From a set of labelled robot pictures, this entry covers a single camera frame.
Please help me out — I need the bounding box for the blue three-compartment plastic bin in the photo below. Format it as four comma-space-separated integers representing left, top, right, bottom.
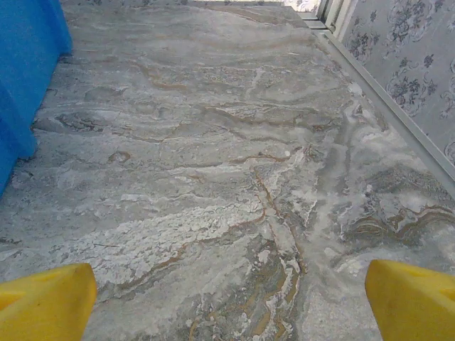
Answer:
0, 0, 74, 200

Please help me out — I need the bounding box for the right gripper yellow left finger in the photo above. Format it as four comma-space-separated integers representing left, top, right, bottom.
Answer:
0, 261, 98, 341

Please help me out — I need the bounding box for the floral patterned backdrop cloth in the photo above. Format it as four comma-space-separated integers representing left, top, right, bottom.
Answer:
333, 0, 455, 168
58, 0, 319, 13

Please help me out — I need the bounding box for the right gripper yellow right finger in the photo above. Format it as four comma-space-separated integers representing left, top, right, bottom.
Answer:
364, 258, 455, 341

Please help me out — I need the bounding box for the aluminium corner frame post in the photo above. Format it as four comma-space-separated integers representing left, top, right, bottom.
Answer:
314, 0, 355, 35

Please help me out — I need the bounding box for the aluminium side frame rail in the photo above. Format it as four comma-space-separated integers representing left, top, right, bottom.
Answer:
301, 21, 455, 193

